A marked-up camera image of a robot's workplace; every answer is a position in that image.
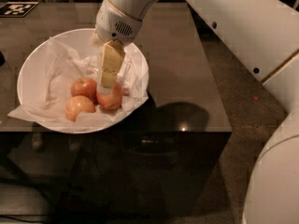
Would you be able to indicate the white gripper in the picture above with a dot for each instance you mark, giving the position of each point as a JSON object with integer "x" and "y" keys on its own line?
{"x": 116, "y": 23}

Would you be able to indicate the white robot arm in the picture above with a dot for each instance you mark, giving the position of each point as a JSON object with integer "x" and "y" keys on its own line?
{"x": 264, "y": 36}

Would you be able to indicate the pale red apple front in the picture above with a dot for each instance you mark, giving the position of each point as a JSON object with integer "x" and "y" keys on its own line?
{"x": 77, "y": 104}

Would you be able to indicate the white bowl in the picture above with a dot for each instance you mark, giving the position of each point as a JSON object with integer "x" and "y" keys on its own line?
{"x": 71, "y": 44}

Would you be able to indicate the white crumpled paper liner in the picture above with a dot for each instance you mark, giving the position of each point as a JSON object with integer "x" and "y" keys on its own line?
{"x": 56, "y": 72}

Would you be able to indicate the black white fiducial marker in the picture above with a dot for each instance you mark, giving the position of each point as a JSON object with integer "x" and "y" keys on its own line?
{"x": 16, "y": 9}

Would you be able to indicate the small black object left edge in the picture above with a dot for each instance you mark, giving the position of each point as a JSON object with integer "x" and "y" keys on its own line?
{"x": 2, "y": 59}

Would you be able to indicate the dark glossy table cabinet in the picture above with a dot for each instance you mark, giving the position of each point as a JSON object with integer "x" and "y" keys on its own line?
{"x": 159, "y": 162}

